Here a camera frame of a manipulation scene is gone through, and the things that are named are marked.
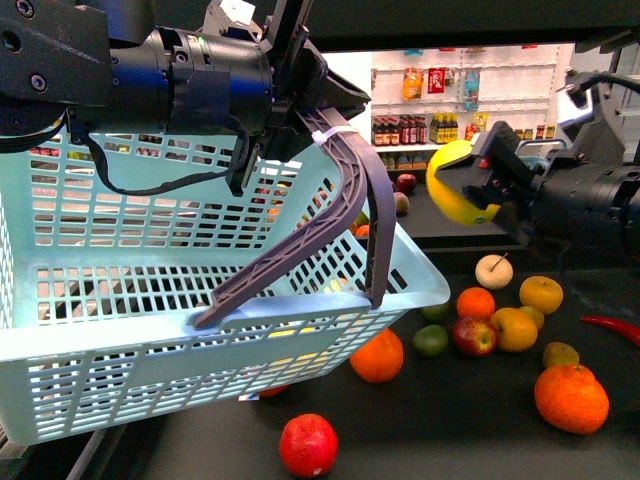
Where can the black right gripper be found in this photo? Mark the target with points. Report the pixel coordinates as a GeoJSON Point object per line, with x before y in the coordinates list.
{"type": "Point", "coordinates": [560, 201]}

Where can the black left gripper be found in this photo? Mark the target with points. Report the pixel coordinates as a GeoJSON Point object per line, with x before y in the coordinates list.
{"type": "Point", "coordinates": [301, 79]}

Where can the grey basket handle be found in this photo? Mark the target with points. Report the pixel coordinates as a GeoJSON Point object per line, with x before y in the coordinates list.
{"type": "Point", "coordinates": [363, 181]}

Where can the light blue plastic basket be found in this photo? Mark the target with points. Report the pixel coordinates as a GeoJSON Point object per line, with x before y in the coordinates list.
{"type": "Point", "coordinates": [99, 292]}

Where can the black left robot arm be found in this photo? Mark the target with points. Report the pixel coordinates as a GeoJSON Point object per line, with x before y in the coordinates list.
{"type": "Point", "coordinates": [92, 67]}

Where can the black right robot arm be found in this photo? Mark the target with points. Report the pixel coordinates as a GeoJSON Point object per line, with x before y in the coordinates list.
{"type": "Point", "coordinates": [590, 122]}

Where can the black rear fruit shelf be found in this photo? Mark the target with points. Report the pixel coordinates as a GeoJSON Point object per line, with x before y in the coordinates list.
{"type": "Point", "coordinates": [439, 218]}

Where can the white background goods shelf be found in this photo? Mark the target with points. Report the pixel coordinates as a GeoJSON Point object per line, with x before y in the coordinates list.
{"type": "Point", "coordinates": [422, 99]}

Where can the black fruit display shelf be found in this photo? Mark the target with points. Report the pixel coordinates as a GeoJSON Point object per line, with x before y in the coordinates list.
{"type": "Point", "coordinates": [451, 417]}

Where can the white pear with stem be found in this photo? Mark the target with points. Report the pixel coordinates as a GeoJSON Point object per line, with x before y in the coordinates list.
{"type": "Point", "coordinates": [494, 272]}

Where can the golden round pear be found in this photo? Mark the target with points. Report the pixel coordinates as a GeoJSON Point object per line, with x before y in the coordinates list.
{"type": "Point", "coordinates": [541, 292]}

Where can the small orange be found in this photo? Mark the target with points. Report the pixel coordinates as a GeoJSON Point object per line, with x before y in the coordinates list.
{"type": "Point", "coordinates": [475, 302]}

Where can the small yellow green fruit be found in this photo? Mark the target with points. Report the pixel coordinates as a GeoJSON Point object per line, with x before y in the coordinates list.
{"type": "Point", "coordinates": [535, 314]}

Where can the dark green lime upper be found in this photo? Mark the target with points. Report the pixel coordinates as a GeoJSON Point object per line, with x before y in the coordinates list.
{"type": "Point", "coordinates": [435, 313]}

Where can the dark green lime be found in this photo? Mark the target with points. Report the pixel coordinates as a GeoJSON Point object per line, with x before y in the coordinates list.
{"type": "Point", "coordinates": [430, 341]}
{"type": "Point", "coordinates": [435, 313]}

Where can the yellow orange apple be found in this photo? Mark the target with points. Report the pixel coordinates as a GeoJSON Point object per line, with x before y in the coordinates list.
{"type": "Point", "coordinates": [516, 330]}

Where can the red yellow apple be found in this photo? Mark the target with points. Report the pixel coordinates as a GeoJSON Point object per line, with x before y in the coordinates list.
{"type": "Point", "coordinates": [474, 337]}

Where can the dark green lime lower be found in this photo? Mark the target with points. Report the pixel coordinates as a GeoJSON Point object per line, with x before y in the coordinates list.
{"type": "Point", "coordinates": [430, 341]}

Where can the brown green kiwi fruit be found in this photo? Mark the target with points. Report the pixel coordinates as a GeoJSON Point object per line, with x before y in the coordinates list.
{"type": "Point", "coordinates": [560, 354]}

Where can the red chili pepper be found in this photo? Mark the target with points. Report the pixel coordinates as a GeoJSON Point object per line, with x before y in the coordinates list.
{"type": "Point", "coordinates": [622, 328]}

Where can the large bumpy orange left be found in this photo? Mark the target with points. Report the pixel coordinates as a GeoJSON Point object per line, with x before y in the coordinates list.
{"type": "Point", "coordinates": [379, 360]}

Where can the large bumpy orange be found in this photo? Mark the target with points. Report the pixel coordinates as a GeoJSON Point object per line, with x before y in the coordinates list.
{"type": "Point", "coordinates": [571, 399]}
{"type": "Point", "coordinates": [379, 360]}

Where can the large bumpy orange right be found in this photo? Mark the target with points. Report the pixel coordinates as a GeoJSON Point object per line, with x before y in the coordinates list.
{"type": "Point", "coordinates": [571, 399]}

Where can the white price label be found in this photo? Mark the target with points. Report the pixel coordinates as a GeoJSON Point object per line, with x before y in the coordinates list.
{"type": "Point", "coordinates": [249, 397]}

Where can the red pomegranate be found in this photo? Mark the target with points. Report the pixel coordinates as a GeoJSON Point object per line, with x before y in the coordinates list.
{"type": "Point", "coordinates": [308, 446]}

